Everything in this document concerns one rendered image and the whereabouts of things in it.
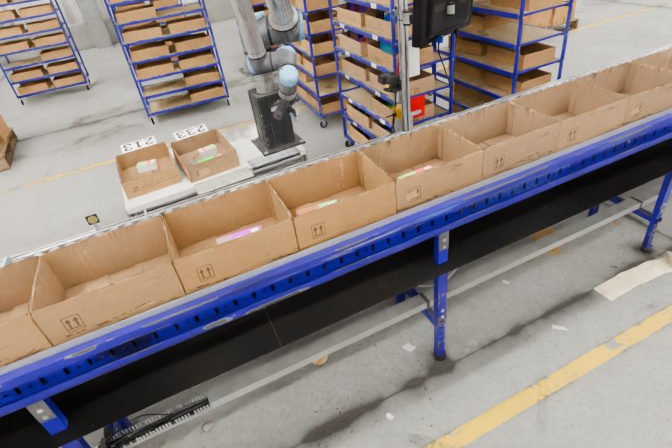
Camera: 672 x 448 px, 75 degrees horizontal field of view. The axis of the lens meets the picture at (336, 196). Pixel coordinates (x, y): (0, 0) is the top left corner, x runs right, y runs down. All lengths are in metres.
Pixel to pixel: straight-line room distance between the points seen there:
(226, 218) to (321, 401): 0.99
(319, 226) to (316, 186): 0.31
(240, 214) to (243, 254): 0.30
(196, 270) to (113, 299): 0.25
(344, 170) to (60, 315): 1.08
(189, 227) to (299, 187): 0.44
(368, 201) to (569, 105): 1.32
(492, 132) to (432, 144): 0.34
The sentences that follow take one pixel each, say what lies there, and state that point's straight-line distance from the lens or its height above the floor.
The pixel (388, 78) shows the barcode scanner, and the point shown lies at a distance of 2.48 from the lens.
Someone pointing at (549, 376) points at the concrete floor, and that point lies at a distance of 2.35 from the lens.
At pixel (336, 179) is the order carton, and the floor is 0.95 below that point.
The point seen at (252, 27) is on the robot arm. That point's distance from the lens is 2.13.
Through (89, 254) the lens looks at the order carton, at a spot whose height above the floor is 0.99.
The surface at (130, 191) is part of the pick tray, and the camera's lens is 2.48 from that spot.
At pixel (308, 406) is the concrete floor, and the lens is 2.22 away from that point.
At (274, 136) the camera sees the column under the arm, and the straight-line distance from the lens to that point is 2.55.
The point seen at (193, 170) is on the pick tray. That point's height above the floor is 0.82.
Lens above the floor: 1.88
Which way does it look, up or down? 33 degrees down
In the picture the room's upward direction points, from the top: 8 degrees counter-clockwise
